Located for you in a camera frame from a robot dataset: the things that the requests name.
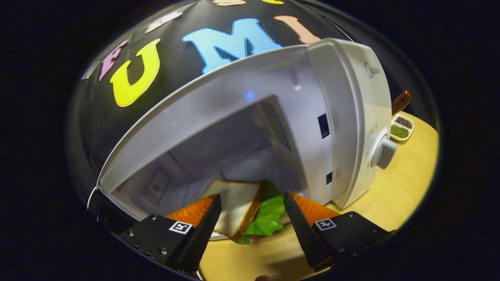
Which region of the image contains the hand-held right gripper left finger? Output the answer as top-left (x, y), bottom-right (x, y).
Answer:
top-left (117, 194), bottom-right (222, 274)

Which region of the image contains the black backdrop cloth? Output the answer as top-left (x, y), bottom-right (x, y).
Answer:
top-left (66, 0), bottom-right (438, 203)

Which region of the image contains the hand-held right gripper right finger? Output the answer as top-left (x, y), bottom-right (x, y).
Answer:
top-left (284, 191), bottom-right (393, 272)

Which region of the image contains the sandwich with green lettuce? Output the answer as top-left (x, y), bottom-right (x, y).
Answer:
top-left (201, 180), bottom-right (286, 245)

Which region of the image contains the white microwave oven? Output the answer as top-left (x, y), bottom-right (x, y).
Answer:
top-left (87, 38), bottom-right (398, 239)

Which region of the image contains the white divided spice dish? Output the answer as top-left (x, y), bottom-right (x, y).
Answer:
top-left (390, 113), bottom-right (415, 142)

